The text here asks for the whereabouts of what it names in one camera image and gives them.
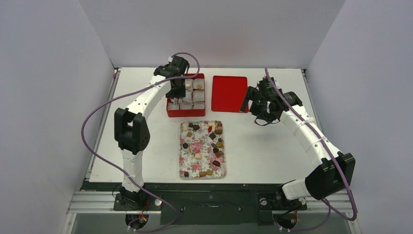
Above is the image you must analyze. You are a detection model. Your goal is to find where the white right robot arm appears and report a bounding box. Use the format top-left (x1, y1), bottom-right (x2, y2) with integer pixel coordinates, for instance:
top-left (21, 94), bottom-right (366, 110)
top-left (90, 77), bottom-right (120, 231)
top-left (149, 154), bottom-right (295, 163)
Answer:
top-left (241, 78), bottom-right (356, 208)

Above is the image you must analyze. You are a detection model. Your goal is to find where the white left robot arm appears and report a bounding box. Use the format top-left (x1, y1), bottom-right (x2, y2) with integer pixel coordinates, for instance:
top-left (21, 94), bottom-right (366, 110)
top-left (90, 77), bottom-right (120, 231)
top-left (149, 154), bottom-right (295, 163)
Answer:
top-left (114, 54), bottom-right (189, 210)

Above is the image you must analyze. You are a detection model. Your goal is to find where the red chocolate box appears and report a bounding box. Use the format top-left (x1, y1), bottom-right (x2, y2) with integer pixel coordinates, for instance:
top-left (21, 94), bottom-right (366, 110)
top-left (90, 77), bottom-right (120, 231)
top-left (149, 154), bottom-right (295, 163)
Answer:
top-left (166, 73), bottom-right (206, 117)

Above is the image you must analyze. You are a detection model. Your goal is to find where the dark chocolate on tray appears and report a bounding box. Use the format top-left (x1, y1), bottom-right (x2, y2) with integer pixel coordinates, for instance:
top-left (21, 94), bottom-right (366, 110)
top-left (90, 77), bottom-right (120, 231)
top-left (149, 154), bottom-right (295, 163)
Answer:
top-left (212, 160), bottom-right (221, 167)

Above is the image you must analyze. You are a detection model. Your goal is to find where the red box lid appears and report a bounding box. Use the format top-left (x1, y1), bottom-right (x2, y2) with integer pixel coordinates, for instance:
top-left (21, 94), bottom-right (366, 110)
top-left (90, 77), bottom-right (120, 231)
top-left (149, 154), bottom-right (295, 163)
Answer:
top-left (211, 76), bottom-right (248, 113)

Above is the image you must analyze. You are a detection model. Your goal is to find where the floral serving tray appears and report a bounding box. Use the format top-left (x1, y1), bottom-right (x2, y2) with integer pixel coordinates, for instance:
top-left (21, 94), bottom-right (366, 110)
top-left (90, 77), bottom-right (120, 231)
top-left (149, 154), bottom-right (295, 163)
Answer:
top-left (178, 120), bottom-right (227, 180)

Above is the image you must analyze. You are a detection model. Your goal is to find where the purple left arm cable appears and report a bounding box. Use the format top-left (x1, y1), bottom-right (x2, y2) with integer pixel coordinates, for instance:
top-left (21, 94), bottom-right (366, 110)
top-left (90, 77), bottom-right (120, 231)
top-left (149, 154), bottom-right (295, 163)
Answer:
top-left (80, 52), bottom-right (201, 233)

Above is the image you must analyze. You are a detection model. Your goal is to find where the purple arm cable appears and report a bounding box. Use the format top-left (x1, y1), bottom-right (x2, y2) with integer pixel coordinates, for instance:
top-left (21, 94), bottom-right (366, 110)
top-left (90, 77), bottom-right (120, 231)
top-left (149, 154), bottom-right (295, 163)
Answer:
top-left (80, 52), bottom-right (201, 233)
top-left (264, 68), bottom-right (358, 221)

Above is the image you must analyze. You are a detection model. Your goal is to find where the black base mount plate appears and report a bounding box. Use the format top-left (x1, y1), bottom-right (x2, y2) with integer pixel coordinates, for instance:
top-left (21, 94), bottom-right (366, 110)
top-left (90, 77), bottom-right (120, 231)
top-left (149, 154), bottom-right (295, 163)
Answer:
top-left (113, 183), bottom-right (307, 226)

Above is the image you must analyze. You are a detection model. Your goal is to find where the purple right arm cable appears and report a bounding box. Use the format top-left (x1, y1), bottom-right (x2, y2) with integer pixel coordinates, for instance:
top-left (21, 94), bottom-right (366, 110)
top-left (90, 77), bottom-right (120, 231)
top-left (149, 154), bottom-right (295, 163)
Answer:
top-left (264, 68), bottom-right (358, 221)

